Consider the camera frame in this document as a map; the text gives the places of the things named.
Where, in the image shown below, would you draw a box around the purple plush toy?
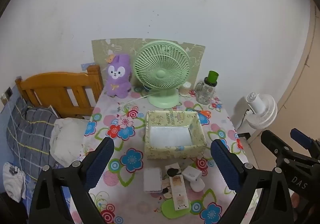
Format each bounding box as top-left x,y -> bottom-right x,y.
103,54 -> 132,98

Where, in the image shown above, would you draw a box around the blue wall sticker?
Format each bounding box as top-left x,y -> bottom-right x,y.
80,63 -> 96,72

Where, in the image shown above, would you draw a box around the black fan cable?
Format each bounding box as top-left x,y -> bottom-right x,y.
240,108 -> 250,129

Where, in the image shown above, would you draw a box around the orange scissors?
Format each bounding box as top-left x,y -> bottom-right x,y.
186,108 -> 212,117

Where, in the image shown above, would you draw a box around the glass mug jar green lid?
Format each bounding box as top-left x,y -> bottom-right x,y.
194,71 -> 219,104

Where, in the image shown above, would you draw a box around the green oval lid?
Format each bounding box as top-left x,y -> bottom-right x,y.
161,199 -> 192,220

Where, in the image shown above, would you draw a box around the printed yellow-green storage box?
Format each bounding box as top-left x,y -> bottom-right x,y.
144,110 -> 207,159

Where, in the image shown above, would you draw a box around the black key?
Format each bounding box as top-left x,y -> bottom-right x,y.
166,168 -> 182,177

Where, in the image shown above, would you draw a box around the white clip fan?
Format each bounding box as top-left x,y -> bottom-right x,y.
244,92 -> 278,130

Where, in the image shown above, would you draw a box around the white plastic case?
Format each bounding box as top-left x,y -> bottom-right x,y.
143,167 -> 162,193

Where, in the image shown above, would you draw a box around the white crumpled cloth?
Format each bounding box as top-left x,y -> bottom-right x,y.
2,162 -> 27,202

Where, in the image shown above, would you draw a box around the long white carton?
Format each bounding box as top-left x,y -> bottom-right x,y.
169,175 -> 189,211

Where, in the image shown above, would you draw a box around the grey plaid blanket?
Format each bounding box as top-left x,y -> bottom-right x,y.
6,95 -> 67,189

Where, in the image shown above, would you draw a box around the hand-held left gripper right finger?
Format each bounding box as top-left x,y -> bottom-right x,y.
211,139 -> 293,224

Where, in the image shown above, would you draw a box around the green desk fan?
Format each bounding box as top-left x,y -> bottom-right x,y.
134,40 -> 191,109

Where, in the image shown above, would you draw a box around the wooden bed headboard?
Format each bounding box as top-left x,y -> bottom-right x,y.
15,65 -> 104,119

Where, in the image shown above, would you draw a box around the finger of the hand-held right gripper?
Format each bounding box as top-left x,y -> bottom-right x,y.
290,128 -> 320,159
261,130 -> 294,162

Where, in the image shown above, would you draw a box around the beige wooden door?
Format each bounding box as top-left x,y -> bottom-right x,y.
235,0 -> 320,144

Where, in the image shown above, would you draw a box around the white charger block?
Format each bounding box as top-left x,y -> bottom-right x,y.
181,165 -> 202,181

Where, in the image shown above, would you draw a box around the cotton swab container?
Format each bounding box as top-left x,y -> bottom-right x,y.
179,81 -> 192,96

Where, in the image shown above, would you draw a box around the white pillow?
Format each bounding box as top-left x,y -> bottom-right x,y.
49,118 -> 90,167

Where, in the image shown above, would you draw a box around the white round gadget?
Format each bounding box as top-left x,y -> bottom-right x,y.
189,178 -> 205,192

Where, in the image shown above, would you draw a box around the white fan power cord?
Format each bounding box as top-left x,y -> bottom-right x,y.
117,93 -> 160,109

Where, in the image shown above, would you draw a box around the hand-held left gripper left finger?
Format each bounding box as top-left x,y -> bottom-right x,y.
29,137 -> 115,224

